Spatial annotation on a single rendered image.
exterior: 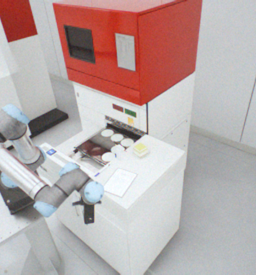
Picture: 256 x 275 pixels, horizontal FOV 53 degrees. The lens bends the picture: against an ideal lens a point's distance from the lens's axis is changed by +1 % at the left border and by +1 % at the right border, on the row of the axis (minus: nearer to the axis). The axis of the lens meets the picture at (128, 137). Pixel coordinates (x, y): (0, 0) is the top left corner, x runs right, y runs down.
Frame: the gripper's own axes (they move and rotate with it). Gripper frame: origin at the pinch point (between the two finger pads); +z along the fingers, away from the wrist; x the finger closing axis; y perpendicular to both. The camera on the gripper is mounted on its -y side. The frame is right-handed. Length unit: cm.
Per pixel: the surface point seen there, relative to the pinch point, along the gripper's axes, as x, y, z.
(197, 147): -159, 76, 149
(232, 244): -132, -34, 76
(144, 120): -48, 61, 31
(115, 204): -17.8, 0.3, 13.6
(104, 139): -22, 54, 57
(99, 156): -15, 37, 46
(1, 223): 46, -4, 43
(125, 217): -23.4, -7.1, 13.5
